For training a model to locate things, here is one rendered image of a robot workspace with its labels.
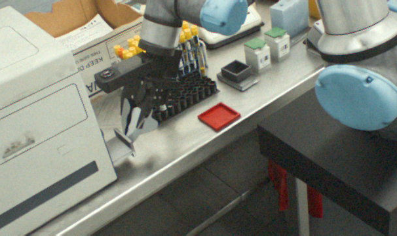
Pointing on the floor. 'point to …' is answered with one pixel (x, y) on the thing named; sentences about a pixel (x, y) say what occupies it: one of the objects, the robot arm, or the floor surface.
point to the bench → (196, 154)
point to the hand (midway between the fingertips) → (126, 138)
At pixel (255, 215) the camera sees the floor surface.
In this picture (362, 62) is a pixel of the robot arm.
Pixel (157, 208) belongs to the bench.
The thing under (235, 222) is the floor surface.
